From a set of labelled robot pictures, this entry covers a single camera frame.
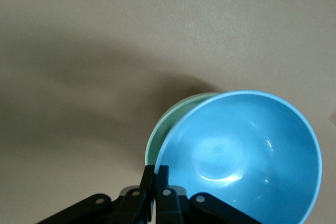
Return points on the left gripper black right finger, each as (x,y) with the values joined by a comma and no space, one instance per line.
(168,208)

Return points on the blue bowl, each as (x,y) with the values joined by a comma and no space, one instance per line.
(236,142)

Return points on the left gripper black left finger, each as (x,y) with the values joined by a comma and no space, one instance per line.
(131,208)

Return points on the light green bowl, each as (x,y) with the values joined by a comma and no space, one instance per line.
(160,134)

